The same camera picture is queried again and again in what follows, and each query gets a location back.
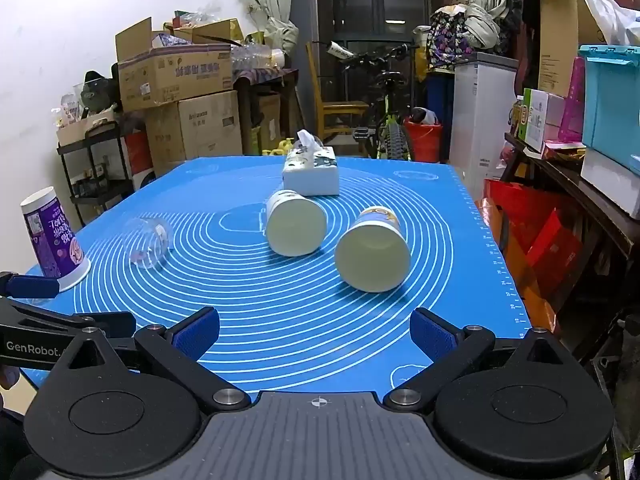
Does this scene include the red paper bags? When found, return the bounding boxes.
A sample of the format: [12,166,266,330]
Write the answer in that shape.
[475,178,586,331]

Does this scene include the white green carton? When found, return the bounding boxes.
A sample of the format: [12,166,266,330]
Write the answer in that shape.
[517,88,566,153]

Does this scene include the clear plastic bottles bundle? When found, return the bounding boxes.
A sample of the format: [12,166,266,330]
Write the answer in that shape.
[231,42,287,72]

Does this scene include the red plastic bucket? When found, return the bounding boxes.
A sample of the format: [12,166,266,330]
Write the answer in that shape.
[403,117,444,163]

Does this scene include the black metal shelf cart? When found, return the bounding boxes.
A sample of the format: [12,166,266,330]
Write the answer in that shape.
[56,122,138,228]

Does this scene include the purple printed paper cup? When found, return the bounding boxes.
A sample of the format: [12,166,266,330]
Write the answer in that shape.
[20,186,92,292]

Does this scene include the small yellow cardboard box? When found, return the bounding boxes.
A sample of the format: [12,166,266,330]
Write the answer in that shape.
[172,18,245,46]

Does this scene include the white plastic bag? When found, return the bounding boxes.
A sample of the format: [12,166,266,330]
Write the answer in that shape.
[576,0,640,46]

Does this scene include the plain white paper cup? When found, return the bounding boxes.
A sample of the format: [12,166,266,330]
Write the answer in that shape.
[264,189,328,257]

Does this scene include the low open cardboard box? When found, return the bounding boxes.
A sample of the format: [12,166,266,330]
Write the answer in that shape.
[56,109,121,147]

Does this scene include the cream paper cup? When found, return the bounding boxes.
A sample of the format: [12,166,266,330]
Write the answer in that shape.
[334,206,412,293]

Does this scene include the teal plastic storage box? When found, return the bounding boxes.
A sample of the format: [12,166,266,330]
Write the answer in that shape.
[578,45,640,168]

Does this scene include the yellow wooden chair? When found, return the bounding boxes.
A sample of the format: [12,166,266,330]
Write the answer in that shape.
[306,42,370,143]

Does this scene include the white flat box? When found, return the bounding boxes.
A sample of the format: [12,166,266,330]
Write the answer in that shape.
[580,147,640,218]

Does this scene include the floral cloth bundle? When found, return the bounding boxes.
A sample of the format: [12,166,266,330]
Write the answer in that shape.
[429,7,473,68]

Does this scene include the yellow plastic toy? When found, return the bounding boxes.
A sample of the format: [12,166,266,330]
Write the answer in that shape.
[262,137,301,157]

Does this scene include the large open cardboard box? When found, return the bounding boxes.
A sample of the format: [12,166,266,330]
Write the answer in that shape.
[115,17,235,112]

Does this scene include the dark wooden shelf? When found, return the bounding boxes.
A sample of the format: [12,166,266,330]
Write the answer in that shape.
[502,132,640,263]

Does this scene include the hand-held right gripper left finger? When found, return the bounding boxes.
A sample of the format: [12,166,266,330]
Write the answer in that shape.
[55,307,251,413]

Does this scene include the red box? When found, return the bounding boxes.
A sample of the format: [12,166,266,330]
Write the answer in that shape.
[125,130,153,181]

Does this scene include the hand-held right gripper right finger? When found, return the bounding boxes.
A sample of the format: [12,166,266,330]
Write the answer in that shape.
[383,308,576,411]

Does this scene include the white chest freezer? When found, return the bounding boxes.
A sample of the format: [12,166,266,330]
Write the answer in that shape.
[448,52,519,196]

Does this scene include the tall brown cardboard box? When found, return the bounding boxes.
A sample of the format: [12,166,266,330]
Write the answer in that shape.
[538,0,608,98]

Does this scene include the clear glass cup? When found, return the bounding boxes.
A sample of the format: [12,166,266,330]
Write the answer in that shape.
[121,216,174,271]

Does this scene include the grey refrigerator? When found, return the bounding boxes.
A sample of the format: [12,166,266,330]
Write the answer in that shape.
[291,0,333,126]

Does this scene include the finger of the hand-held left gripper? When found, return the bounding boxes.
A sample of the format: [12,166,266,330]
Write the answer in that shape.
[0,297,137,338]
[0,272,61,301]

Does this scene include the pink carton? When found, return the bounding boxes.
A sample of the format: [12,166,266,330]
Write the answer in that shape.
[558,57,587,143]

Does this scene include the dark green bag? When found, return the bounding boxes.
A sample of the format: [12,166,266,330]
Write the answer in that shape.
[80,71,120,112]

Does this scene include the blue silicone baking mat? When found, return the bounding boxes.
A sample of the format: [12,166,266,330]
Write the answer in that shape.
[22,156,532,402]

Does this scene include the closed brown cardboard box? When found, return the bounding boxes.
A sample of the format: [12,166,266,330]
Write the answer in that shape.
[145,90,244,177]

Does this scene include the black green bicycle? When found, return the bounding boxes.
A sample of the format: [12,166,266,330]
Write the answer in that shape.
[312,40,441,162]

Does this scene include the white patterned tissue box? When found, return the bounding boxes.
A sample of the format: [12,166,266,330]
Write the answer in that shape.
[281,130,340,197]

